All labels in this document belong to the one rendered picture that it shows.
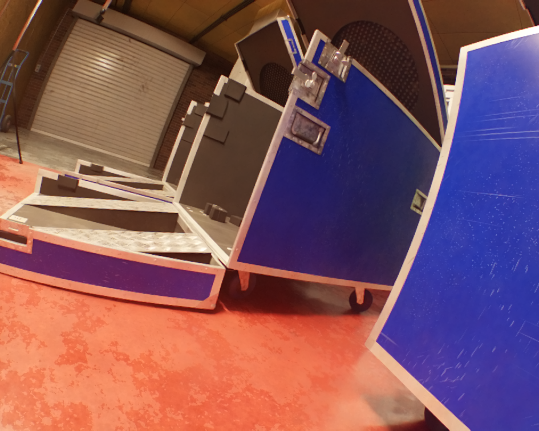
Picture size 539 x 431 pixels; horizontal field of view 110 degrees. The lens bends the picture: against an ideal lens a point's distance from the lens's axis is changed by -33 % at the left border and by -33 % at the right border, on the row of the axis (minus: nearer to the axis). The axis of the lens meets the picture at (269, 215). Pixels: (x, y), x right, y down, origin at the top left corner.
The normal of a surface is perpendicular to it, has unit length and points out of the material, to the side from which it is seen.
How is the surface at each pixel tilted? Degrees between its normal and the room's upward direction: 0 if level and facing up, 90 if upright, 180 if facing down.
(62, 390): 0
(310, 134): 90
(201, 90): 90
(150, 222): 90
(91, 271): 90
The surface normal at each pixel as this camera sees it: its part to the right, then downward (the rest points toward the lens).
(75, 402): 0.35, -0.93
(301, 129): 0.49, 0.25
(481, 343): -0.90, -0.31
